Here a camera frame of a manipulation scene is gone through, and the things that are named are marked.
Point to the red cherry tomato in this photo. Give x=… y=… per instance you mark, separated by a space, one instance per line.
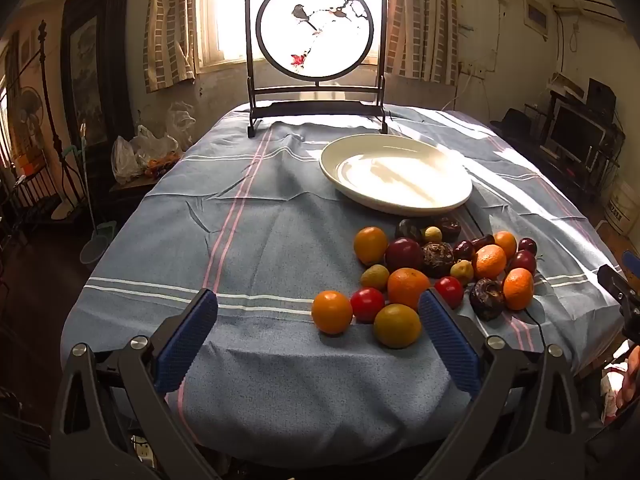
x=367 y=305
x=448 y=291

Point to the dark framed painting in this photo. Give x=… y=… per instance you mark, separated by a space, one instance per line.
x=87 y=60

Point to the blue striped tablecloth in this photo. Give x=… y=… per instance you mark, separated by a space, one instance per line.
x=250 y=240

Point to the computer monitor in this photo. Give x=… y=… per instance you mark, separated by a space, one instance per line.
x=575 y=132

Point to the white oval plate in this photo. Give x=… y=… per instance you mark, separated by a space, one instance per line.
x=400 y=175

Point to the white power strip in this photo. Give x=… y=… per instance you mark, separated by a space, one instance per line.
x=145 y=452

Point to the black metal rack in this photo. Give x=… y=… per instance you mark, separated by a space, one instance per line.
x=47 y=110

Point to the small yellow-green fruit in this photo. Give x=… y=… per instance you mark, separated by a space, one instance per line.
x=462 y=271
x=375 y=277
x=433 y=234

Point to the bright window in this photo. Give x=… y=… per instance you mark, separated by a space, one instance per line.
x=225 y=10

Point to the checked curtain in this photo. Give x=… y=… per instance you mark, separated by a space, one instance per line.
x=165 y=35
x=420 y=25

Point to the white bucket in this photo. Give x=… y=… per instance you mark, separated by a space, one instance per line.
x=622 y=207

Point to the person's right hand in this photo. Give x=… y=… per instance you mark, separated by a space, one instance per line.
x=631 y=380

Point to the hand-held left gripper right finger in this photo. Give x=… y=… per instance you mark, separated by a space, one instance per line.
x=450 y=345

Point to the large dark red plum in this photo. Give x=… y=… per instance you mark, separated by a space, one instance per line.
x=404 y=255

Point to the greenish yellow orange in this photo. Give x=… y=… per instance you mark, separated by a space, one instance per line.
x=397 y=325

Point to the wall electrical panel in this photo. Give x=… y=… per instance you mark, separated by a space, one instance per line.
x=537 y=17

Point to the red white cloth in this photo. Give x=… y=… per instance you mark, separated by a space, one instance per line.
x=610 y=390

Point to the wooden side table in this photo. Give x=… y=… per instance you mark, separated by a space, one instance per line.
x=130 y=185

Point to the black framed bird screen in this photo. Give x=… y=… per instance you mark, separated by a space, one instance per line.
x=280 y=35

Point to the black media shelf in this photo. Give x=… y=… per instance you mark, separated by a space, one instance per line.
x=565 y=165

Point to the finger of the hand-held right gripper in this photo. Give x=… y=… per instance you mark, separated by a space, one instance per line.
x=633 y=262
x=622 y=292

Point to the standing fan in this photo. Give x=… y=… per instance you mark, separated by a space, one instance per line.
x=27 y=110

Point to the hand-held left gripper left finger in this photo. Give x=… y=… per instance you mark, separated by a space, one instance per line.
x=187 y=340

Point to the brown water chestnut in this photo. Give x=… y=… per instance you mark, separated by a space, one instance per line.
x=448 y=227
x=409 y=230
x=486 y=299
x=437 y=259

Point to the white air conditioner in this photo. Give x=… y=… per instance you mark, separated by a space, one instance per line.
x=592 y=2

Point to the black speaker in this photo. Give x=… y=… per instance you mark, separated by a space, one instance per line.
x=600 y=97

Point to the bumpy mandarin orange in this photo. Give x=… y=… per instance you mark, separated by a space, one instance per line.
x=409 y=287
x=518 y=288
x=490 y=261

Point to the clear plastic bag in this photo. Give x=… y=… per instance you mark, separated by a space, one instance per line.
x=122 y=157
x=155 y=145
x=180 y=115

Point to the small smooth orange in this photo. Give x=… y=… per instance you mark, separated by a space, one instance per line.
x=332 y=312
x=505 y=244
x=370 y=245

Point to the white wall socket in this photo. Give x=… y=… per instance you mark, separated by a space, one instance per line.
x=475 y=69

